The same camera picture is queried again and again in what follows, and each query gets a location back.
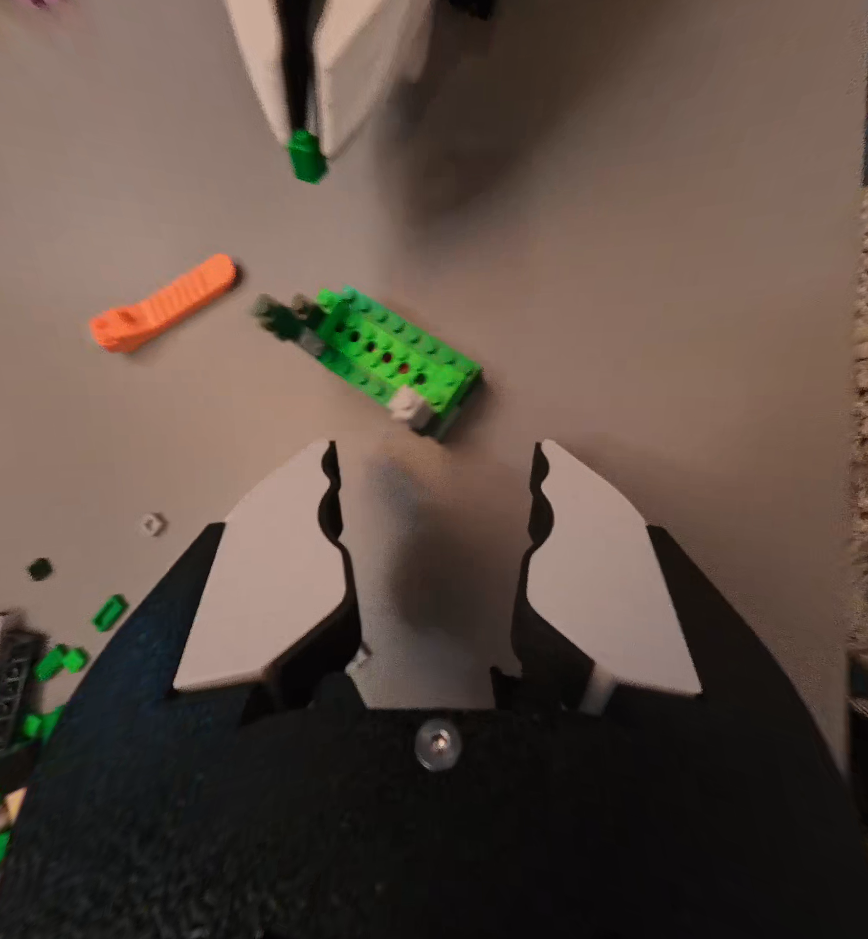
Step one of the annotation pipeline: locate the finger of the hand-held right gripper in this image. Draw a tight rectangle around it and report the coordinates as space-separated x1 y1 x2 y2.
315 0 436 160
223 0 304 148

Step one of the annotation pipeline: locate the green lego assembly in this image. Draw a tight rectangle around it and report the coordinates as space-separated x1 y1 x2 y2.
250 286 485 443

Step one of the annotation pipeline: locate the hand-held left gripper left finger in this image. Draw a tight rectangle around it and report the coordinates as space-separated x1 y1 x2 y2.
173 440 363 709

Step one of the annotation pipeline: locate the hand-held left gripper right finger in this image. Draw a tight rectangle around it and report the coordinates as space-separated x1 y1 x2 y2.
511 440 704 716

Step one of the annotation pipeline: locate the pile of green lego pieces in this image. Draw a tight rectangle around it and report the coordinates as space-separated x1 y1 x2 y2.
0 593 130 925

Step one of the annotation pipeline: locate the orange brick separator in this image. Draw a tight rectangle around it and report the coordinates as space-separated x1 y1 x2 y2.
89 253 238 355

